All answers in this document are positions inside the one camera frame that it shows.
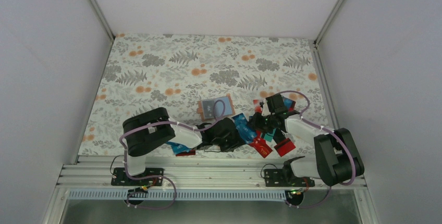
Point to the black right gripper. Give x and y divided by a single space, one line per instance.
256 123

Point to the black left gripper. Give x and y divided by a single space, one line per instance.
236 141

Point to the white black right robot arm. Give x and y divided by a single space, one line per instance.
336 160

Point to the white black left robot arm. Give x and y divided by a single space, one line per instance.
146 132

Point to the teal card right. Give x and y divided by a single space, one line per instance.
268 136

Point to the red white card far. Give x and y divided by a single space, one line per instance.
257 106

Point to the blue card far right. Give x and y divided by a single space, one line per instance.
290 104

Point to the red VIP card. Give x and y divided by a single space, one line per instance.
261 146

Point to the red card far right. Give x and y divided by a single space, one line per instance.
284 147

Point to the blue card left pile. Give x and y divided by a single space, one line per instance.
181 150

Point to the floral patterned table mat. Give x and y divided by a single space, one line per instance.
146 71

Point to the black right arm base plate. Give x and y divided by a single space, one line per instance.
279 178

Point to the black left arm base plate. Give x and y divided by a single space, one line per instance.
120 177

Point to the aluminium rail frame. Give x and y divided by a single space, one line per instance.
183 172

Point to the grey slotted cable duct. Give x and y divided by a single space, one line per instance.
179 195

